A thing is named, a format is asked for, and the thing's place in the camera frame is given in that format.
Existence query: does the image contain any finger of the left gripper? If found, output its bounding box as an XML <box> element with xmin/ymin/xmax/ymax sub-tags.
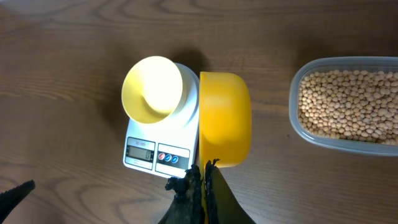
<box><xmin>0</xmin><ymin>180</ymin><xmax>35</xmax><ymax>220</ymax></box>

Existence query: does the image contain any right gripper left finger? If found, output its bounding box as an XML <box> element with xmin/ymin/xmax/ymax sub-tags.
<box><xmin>159</xmin><ymin>164</ymin><xmax>205</xmax><ymax>224</ymax></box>

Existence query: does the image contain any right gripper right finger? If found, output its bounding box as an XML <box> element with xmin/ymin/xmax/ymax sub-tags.
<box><xmin>205</xmin><ymin>159</ymin><xmax>256</xmax><ymax>224</ymax></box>

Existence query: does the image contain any yellow plastic measuring scoop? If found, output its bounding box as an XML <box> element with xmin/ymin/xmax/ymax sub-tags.
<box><xmin>199</xmin><ymin>72</ymin><xmax>252</xmax><ymax>223</ymax></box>

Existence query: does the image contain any white digital kitchen scale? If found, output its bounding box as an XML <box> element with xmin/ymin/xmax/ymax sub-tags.
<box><xmin>123</xmin><ymin>63</ymin><xmax>199</xmax><ymax>178</ymax></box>

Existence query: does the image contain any pale yellow plastic bowl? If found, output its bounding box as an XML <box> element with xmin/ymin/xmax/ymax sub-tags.
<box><xmin>121</xmin><ymin>56</ymin><xmax>187</xmax><ymax>124</ymax></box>

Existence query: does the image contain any clear container of soybeans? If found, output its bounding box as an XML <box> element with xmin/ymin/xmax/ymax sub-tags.
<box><xmin>289</xmin><ymin>57</ymin><xmax>397</xmax><ymax>157</ymax></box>

